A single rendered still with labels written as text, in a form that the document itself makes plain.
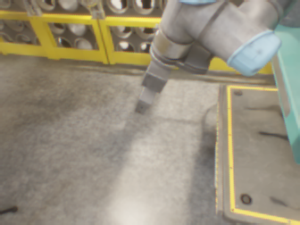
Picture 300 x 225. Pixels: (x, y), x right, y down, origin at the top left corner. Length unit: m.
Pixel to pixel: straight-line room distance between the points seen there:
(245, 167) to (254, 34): 0.68
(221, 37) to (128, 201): 1.01
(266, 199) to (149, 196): 0.56
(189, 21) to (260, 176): 0.72
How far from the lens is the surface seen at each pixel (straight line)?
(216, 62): 1.84
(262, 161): 1.02
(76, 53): 2.14
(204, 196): 1.25
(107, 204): 1.27
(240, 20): 0.40
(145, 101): 0.49
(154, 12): 2.63
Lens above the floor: 1.15
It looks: 47 degrees down
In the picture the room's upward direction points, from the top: 7 degrees counter-clockwise
